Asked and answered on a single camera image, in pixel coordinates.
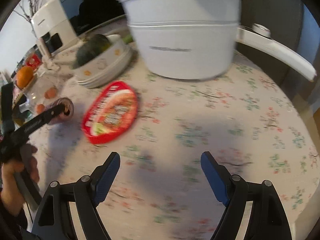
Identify red drink can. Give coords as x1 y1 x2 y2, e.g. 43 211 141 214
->
44 97 74 125

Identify red oval food container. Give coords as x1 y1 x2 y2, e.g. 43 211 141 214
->
81 81 139 145

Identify person's left hand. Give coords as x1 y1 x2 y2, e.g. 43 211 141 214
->
1 144 40 217

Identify glass jar with wooden lid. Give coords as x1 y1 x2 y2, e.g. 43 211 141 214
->
13 71 61 125

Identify floral tablecloth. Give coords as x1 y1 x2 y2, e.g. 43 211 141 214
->
31 53 319 239

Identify large orange on jar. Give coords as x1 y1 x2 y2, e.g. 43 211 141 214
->
16 66 34 90

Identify red labelled spice jar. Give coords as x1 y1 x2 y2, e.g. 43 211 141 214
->
25 53 42 70

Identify white air fryer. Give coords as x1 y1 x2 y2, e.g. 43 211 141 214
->
31 0 79 55

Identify stacked white bowls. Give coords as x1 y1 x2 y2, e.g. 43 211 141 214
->
72 34 133 88

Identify dark green squash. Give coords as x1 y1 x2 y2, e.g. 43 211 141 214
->
71 34 112 69

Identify white electric cooking pot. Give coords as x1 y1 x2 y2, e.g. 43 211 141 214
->
119 0 316 80

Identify black microwave oven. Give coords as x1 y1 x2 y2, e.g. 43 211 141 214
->
60 0 125 35

